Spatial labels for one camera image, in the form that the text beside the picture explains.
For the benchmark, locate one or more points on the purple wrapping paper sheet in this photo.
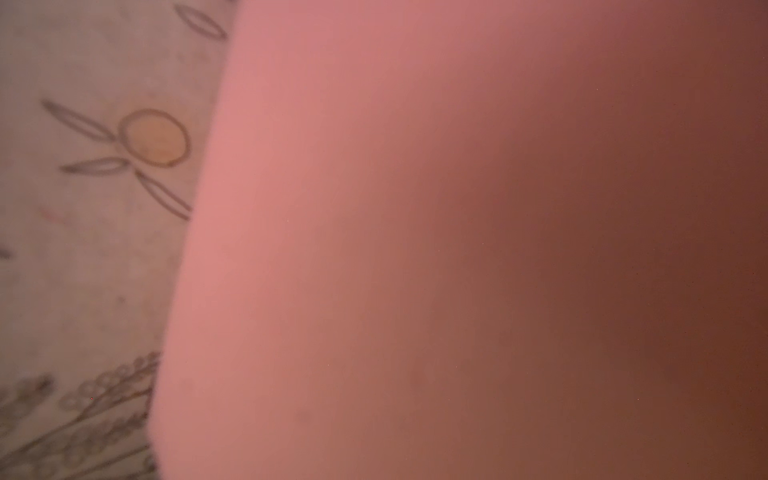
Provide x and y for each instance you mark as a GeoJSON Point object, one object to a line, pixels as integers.
{"type": "Point", "coordinates": [477, 240]}

